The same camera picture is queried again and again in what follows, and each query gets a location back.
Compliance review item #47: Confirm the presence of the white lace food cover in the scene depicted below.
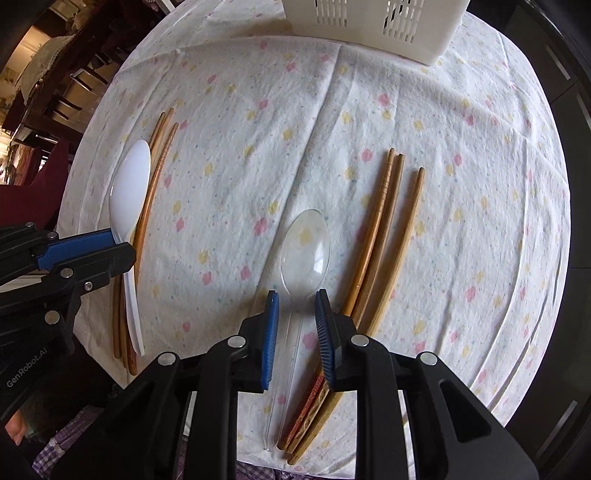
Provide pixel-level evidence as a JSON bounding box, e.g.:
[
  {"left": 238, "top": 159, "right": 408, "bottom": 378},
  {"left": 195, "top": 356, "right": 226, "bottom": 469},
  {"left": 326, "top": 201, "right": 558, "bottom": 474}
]
[{"left": 18, "top": 34, "right": 77, "bottom": 95}]

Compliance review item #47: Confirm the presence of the clear plastic spoon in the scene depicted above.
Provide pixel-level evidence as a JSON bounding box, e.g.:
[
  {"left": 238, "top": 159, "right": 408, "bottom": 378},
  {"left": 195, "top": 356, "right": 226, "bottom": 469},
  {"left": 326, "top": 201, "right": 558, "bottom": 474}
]
[{"left": 263, "top": 209, "right": 332, "bottom": 452}]

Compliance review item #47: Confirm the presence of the person's left hand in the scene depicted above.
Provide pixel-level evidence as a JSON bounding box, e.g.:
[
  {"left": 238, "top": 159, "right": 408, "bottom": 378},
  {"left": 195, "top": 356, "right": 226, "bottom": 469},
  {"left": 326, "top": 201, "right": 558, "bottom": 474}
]
[{"left": 2, "top": 412, "right": 37, "bottom": 447}]

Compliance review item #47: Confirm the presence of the white plastic spoon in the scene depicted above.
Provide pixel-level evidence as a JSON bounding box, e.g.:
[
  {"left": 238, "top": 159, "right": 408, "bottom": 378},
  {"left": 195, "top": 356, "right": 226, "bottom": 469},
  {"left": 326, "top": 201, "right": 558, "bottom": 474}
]
[{"left": 109, "top": 140, "right": 152, "bottom": 356}]

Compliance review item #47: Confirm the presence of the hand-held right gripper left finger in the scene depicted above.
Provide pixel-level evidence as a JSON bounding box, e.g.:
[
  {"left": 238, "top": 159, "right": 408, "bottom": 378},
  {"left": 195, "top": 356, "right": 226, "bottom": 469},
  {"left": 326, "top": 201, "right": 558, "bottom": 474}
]
[{"left": 51, "top": 291, "right": 281, "bottom": 480}]

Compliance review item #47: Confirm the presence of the purple checked clothing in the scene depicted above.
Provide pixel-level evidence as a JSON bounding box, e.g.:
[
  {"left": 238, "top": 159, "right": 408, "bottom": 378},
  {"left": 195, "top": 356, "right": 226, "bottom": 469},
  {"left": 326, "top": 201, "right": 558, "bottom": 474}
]
[{"left": 32, "top": 388, "right": 324, "bottom": 480}]

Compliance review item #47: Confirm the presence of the floral white tablecloth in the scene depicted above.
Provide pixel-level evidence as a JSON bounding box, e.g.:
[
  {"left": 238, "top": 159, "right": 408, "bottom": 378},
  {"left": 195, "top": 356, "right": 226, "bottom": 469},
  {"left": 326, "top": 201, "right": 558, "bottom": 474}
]
[{"left": 58, "top": 0, "right": 571, "bottom": 478}]

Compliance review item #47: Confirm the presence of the white plastic utensil basket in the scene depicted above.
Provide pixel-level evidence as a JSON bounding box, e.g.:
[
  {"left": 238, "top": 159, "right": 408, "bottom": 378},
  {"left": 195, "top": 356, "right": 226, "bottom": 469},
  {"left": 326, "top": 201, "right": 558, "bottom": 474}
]
[{"left": 281, "top": 0, "right": 462, "bottom": 66}]

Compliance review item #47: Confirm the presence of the dark red cloth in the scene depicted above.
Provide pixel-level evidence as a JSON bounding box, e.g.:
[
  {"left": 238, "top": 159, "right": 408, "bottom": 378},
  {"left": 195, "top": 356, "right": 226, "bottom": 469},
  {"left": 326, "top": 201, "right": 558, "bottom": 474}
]
[{"left": 0, "top": 138, "right": 71, "bottom": 229}]

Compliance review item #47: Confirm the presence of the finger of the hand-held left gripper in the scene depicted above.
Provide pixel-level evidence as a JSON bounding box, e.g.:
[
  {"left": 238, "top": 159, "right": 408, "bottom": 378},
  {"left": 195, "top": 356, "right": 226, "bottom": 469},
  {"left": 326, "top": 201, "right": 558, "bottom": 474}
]
[
  {"left": 0, "top": 222, "right": 117, "bottom": 283},
  {"left": 28, "top": 244, "right": 137, "bottom": 324}
]

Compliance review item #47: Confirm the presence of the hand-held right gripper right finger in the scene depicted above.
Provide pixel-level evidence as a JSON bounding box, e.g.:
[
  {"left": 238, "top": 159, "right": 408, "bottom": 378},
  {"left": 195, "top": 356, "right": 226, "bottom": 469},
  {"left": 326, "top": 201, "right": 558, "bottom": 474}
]
[{"left": 315, "top": 288, "right": 541, "bottom": 480}]

